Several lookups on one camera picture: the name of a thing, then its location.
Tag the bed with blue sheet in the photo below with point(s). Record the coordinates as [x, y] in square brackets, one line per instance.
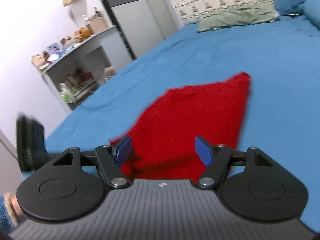
[262, 67]

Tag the beige plush toy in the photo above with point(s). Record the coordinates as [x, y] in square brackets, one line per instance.
[110, 72]

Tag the wicker basket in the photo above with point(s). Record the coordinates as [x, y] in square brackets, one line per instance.
[98, 25]

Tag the green pillow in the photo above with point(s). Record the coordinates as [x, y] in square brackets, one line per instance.
[237, 17]

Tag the red knit sweater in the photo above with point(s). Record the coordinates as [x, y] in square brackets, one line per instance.
[190, 115]

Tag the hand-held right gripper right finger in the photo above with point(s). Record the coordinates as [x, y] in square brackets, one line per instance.
[202, 152]

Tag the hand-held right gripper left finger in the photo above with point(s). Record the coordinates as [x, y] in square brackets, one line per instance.
[124, 150]

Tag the blue duvet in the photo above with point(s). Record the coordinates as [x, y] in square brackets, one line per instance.
[313, 12]

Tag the white and grey wardrobe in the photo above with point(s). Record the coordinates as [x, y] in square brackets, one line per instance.
[140, 17]

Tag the white shelf desk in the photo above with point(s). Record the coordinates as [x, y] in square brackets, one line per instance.
[87, 52]

